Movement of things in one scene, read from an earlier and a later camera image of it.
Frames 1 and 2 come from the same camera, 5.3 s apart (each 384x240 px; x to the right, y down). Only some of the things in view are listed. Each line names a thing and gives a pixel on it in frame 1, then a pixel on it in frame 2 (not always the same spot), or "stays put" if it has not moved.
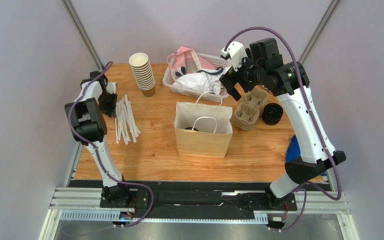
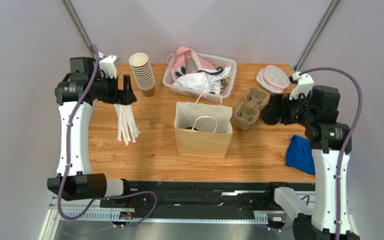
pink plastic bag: x=187 y=58 stays put
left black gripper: x=111 y=109 -> x=124 y=97
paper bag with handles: x=203 y=130 stays put
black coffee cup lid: x=191 y=128 stays put
